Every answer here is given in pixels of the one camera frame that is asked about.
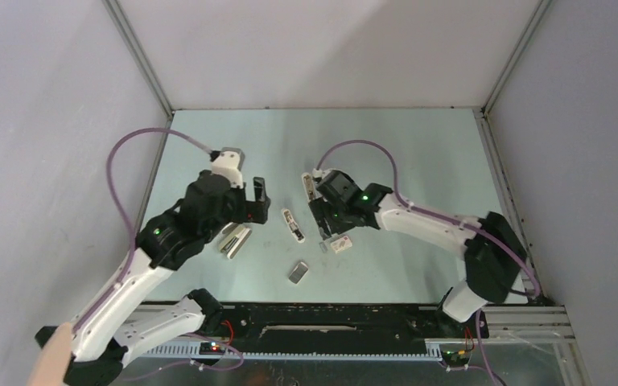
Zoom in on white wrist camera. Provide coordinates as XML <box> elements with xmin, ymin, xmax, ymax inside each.
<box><xmin>210</xmin><ymin>147</ymin><xmax>245</xmax><ymax>189</ymax></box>
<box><xmin>311</xmin><ymin>168</ymin><xmax>334</xmax><ymax>183</ymax></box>

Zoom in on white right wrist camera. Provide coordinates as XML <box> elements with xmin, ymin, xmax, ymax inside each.
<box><xmin>311</xmin><ymin>168</ymin><xmax>334</xmax><ymax>183</ymax></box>

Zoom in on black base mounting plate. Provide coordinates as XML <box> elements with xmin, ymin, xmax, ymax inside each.
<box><xmin>197</xmin><ymin>302</ymin><xmax>489</xmax><ymax>356</ymax></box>

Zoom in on grey staple strip block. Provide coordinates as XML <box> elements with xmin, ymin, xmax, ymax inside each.
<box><xmin>288</xmin><ymin>261</ymin><xmax>309</xmax><ymax>285</ymax></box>

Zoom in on white slotted cable duct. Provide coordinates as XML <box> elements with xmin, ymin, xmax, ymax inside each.
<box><xmin>138</xmin><ymin>342</ymin><xmax>443</xmax><ymax>362</ymax></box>

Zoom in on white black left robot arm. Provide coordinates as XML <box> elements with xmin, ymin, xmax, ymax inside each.
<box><xmin>27</xmin><ymin>170</ymin><xmax>270</xmax><ymax>385</ymax></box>

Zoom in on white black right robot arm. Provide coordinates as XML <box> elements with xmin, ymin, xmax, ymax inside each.
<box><xmin>302</xmin><ymin>169</ymin><xmax>526</xmax><ymax>336</ymax></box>

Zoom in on white small stapler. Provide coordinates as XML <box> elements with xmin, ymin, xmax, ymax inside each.
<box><xmin>282</xmin><ymin>208</ymin><xmax>306</xmax><ymax>244</ymax></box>

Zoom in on white staple box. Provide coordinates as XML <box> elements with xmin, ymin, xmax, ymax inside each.
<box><xmin>328</xmin><ymin>235</ymin><xmax>352</xmax><ymax>254</ymax></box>

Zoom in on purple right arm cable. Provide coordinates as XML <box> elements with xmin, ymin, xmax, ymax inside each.
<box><xmin>316</xmin><ymin>139</ymin><xmax>542</xmax><ymax>386</ymax></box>

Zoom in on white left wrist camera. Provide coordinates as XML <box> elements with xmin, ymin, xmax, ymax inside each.
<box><xmin>210</xmin><ymin>147</ymin><xmax>245</xmax><ymax>189</ymax></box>

